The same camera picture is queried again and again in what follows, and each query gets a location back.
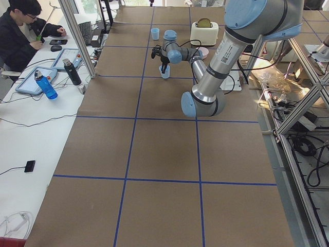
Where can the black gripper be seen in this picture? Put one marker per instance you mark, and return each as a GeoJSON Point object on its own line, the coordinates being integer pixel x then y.
{"type": "Point", "coordinates": [163, 56]}

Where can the light blue cup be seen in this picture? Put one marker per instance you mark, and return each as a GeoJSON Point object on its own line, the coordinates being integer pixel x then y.
{"type": "Point", "coordinates": [166, 73]}
{"type": "Point", "coordinates": [155, 32]}

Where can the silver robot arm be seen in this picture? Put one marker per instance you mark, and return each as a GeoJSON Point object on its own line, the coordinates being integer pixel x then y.
{"type": "Point", "coordinates": [245, 21]}

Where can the pink bowl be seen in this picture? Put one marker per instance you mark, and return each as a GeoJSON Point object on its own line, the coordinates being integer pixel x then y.
{"type": "Point", "coordinates": [202, 52]}

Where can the cream toaster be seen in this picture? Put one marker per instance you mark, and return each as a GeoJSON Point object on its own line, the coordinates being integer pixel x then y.
{"type": "Point", "coordinates": [204, 36]}

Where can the toast slice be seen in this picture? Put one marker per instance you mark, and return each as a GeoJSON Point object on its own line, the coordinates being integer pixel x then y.
{"type": "Point", "coordinates": [203, 23]}

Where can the black keyboard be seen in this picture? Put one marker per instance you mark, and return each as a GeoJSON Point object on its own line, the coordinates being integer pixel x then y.
{"type": "Point", "coordinates": [86, 31]}

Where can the teach pendant tablet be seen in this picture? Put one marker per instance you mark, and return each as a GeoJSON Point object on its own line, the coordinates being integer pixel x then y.
{"type": "Point", "coordinates": [29, 86]}
{"type": "Point", "coordinates": [72, 54]}

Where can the black thermos bottle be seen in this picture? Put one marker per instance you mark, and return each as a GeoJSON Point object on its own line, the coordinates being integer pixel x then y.
{"type": "Point", "coordinates": [71, 71]}

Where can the black smartphone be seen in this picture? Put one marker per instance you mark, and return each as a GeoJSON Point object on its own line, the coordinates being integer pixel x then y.
{"type": "Point", "coordinates": [58, 42]}

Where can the clear plastic bag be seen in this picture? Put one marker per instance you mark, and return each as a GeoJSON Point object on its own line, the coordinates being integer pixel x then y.
{"type": "Point", "coordinates": [272, 79]}

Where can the black computer mouse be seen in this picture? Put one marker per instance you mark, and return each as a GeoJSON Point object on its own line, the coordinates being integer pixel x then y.
{"type": "Point", "coordinates": [55, 48]}

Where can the blue water bottle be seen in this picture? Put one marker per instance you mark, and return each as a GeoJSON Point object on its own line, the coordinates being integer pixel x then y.
{"type": "Point", "coordinates": [45, 85]}

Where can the seated person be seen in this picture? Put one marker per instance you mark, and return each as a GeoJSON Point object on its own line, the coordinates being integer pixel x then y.
{"type": "Point", "coordinates": [23, 33]}

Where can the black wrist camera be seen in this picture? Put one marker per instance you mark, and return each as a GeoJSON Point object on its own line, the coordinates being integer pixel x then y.
{"type": "Point", "coordinates": [156, 51]}

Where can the aluminium frame post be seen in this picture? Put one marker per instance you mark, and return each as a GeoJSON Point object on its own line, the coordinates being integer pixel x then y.
{"type": "Point", "coordinates": [76, 34]}

